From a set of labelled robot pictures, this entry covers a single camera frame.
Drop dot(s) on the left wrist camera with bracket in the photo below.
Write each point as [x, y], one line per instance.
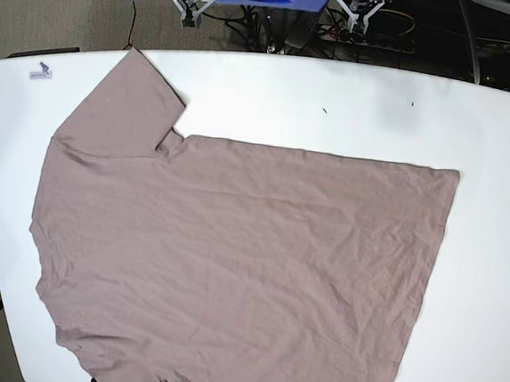
[359, 13]

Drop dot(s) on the black power strip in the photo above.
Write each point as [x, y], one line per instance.
[343, 36]

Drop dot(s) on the mauve T-shirt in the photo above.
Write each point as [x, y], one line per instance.
[191, 259]

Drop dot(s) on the small purple logo sticker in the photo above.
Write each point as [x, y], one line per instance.
[43, 73]

